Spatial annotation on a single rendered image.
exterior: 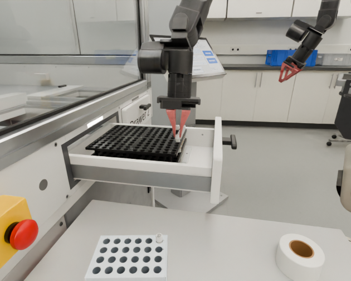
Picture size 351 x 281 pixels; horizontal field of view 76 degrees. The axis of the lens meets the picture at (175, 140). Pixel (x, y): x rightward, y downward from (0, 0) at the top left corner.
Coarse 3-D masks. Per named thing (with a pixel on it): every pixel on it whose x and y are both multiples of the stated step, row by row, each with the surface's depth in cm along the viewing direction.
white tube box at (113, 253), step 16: (112, 240) 40; (128, 240) 41; (144, 240) 40; (96, 256) 37; (112, 256) 37; (128, 256) 37; (144, 256) 37; (160, 256) 37; (96, 272) 36; (112, 272) 34; (128, 272) 34; (144, 272) 36; (160, 272) 34
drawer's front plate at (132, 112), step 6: (144, 96) 97; (138, 102) 88; (144, 102) 95; (126, 108) 77; (132, 108) 82; (138, 108) 88; (126, 114) 77; (132, 114) 82; (138, 114) 89; (144, 114) 96; (150, 114) 106; (126, 120) 77; (132, 120) 82; (144, 120) 97
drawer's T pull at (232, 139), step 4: (232, 136) 57; (224, 140) 54; (228, 140) 54; (232, 140) 54; (224, 144) 55; (228, 144) 55; (232, 144) 52; (236, 144) 52; (232, 148) 52; (236, 148) 52
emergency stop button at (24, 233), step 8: (24, 224) 31; (32, 224) 32; (16, 232) 30; (24, 232) 30; (32, 232) 32; (16, 240) 30; (24, 240) 30; (32, 240) 32; (16, 248) 30; (24, 248) 31
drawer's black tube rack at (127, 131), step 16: (112, 128) 66; (128, 128) 67; (144, 128) 66; (160, 128) 67; (96, 144) 55; (112, 144) 55; (128, 144) 55; (144, 144) 55; (160, 144) 56; (160, 160) 54; (176, 160) 53
